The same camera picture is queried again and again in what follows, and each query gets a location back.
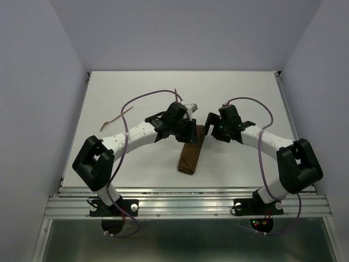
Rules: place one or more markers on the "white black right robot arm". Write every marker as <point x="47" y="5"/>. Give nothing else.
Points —
<point x="298" y="166"/>

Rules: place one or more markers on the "brown wooden fork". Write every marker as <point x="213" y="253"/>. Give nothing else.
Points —
<point x="116" y="118"/>

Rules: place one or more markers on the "aluminium rail frame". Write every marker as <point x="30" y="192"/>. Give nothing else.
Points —
<point x="182" y="217"/>

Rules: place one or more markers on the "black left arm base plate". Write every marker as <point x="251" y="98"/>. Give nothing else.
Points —
<point x="99" y="209"/>

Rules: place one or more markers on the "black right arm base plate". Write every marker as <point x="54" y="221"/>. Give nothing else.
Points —
<point x="251" y="207"/>

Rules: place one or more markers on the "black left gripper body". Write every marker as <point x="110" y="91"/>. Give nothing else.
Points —
<point x="179" y="127"/>

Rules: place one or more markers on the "brown cloth napkin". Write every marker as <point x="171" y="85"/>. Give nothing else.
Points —
<point x="190" y="154"/>

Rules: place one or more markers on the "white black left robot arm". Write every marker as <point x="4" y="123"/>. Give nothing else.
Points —
<point x="94" y="162"/>

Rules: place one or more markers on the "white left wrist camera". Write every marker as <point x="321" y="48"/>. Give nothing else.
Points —
<point x="191" y="107"/>

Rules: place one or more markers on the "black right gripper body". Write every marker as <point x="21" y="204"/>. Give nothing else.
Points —
<point x="220" y="131"/>

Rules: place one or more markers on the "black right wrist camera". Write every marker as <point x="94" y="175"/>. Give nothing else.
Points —
<point x="229" y="115"/>

